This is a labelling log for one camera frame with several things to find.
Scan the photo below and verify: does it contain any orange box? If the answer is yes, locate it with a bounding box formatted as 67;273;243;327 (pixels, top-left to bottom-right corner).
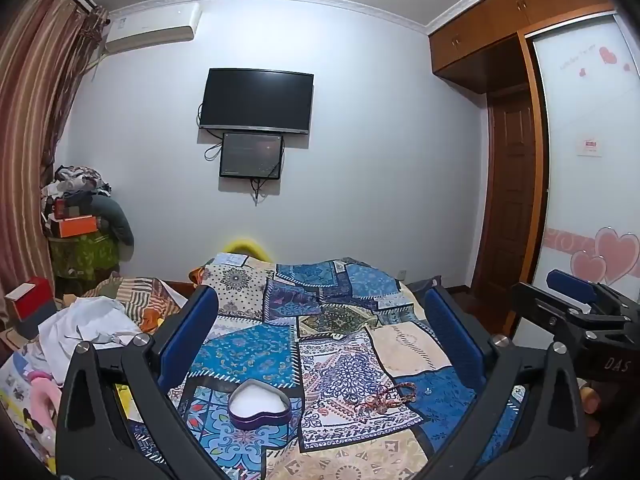
56;215;98;239

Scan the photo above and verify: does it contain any brown wooden door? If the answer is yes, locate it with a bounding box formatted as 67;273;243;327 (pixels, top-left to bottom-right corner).
472;90;540;302

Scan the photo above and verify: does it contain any person's right hand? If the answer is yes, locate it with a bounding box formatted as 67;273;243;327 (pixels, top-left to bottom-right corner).
580;379;604;437

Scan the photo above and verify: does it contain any purple heart-shaped tin box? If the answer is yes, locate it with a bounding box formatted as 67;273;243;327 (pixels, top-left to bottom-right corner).
227;379;292;431

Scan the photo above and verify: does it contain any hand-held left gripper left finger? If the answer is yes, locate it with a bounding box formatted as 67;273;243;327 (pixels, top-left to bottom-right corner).
54;285;281;480

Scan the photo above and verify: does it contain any dark cloth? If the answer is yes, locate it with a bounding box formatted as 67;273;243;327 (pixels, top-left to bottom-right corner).
407;275;445;307

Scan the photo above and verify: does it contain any blue patchwork blanket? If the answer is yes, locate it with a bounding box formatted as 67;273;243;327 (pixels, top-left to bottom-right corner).
130;255;526;480

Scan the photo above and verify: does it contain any white heart-print sliding door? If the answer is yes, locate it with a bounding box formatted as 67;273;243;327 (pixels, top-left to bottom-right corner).
520;10;640;341

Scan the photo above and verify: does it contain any small black wall monitor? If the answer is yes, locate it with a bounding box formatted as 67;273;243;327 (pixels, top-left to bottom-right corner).
219;132;285;180

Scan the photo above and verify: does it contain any black monitor cable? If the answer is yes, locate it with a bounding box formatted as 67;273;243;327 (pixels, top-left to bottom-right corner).
250;176;282;207

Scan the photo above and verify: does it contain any green patterned cloth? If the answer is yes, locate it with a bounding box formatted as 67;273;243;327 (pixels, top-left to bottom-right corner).
50;232;121;282

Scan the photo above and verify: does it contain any yellow plastic object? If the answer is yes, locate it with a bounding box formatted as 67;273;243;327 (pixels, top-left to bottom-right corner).
222;237;273;263

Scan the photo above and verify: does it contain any cartoon printed sheet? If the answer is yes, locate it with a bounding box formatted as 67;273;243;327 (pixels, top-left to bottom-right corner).
0;350;61;473

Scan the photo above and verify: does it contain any red box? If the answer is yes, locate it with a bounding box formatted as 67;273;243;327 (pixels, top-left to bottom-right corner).
5;276;56;322

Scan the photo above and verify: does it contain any white crumpled cloth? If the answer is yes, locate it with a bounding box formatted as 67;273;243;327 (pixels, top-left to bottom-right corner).
37;296;145;382

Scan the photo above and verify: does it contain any white air conditioner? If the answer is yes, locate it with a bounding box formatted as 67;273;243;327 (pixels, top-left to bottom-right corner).
105;2;202;55

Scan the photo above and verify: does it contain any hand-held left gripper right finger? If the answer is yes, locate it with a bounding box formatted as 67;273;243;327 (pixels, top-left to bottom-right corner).
400;286;592;480

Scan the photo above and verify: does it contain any brown striped curtain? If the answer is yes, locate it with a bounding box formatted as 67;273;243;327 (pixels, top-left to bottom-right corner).
0;0;110;321

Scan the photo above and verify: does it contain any pink plush toy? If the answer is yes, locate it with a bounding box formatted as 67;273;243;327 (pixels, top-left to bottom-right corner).
27;370;64;428

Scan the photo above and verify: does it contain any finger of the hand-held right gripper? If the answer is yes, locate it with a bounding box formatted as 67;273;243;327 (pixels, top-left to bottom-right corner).
546;269;598;306
510;282;601;333

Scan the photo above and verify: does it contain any wooden overhead cabinet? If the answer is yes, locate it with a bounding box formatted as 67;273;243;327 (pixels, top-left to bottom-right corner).
427;0;618;95

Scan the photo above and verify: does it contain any pile of clothes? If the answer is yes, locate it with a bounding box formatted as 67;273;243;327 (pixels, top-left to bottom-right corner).
42;164;135;261

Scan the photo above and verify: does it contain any black wall television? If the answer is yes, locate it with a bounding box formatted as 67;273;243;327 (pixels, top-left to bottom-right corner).
199;67;315;136

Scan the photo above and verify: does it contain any orange striped quilt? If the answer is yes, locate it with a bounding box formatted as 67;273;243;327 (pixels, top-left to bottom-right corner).
82;275;197;335

